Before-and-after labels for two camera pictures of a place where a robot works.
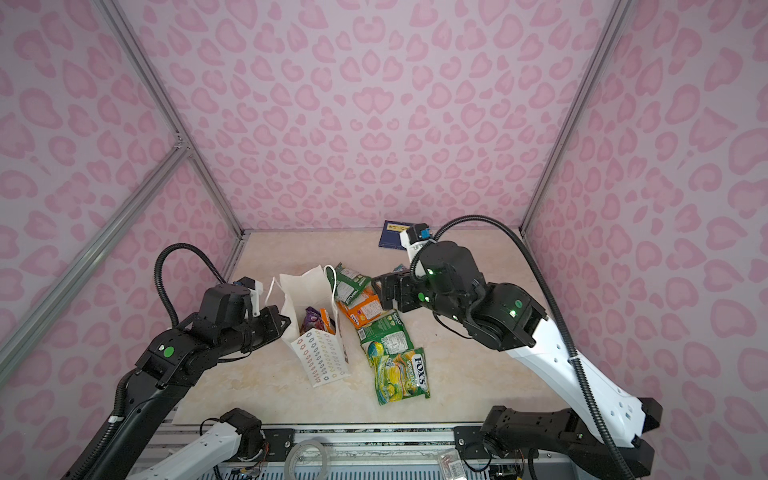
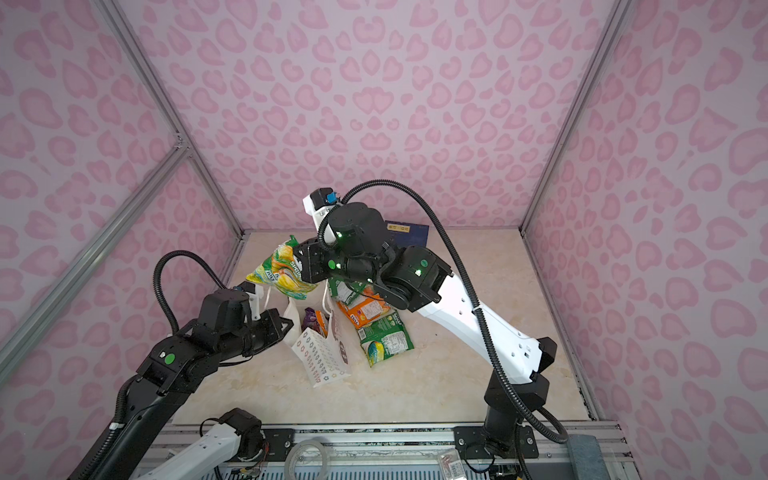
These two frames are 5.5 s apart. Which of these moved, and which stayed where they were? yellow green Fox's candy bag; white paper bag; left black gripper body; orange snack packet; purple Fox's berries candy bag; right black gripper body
Moved: yellow green Fox's candy bag; right black gripper body
Stayed: white paper bag; purple Fox's berries candy bag; left black gripper body; orange snack packet
